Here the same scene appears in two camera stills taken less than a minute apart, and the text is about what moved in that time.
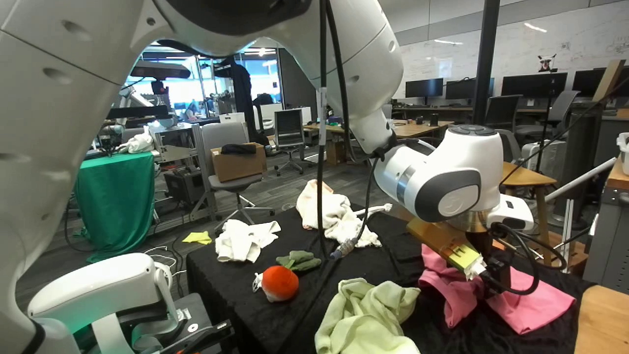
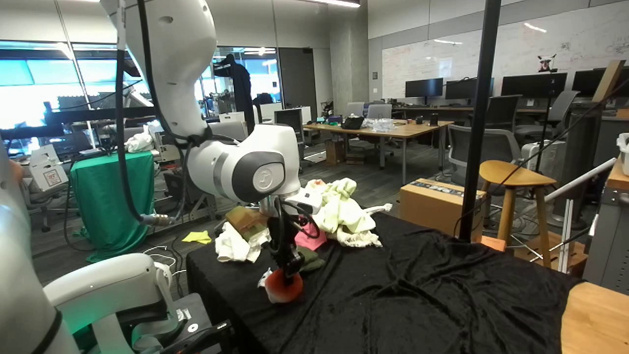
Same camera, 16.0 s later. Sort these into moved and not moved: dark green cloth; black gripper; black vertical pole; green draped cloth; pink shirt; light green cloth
Moved: black gripper; pink shirt; light green cloth
Not moved: dark green cloth; green draped cloth; black vertical pole
